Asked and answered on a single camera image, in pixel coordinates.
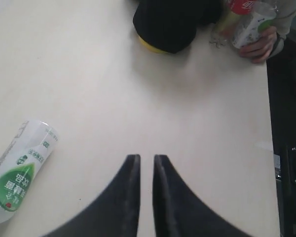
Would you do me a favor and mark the person's other hand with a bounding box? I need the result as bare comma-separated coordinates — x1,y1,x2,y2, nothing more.
238,26,277,64

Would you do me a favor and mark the clear tea bottle illustrated label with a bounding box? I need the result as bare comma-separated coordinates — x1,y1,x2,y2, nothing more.
231,10,276,49

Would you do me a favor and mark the clear cola bottle red label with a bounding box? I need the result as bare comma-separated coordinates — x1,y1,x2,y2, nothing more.
225,0,277,15

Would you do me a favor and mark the yellow Nutri-Express bottle red cap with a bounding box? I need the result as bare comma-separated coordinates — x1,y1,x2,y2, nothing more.
216,9,242,37

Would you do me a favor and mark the white bottle green label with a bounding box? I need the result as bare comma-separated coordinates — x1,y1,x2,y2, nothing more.
0,120,59,224

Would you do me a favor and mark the black yellow round object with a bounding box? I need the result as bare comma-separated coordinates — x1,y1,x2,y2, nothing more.
133,0,224,54

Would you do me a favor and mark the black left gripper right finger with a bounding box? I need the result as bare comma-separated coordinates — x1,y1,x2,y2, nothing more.
152,155,247,237

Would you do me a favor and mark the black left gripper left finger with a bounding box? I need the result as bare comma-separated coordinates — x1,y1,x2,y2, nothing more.
46,154,141,237

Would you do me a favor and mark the grey sleeved other forearm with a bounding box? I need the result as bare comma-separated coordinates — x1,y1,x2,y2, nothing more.
273,0,296,40

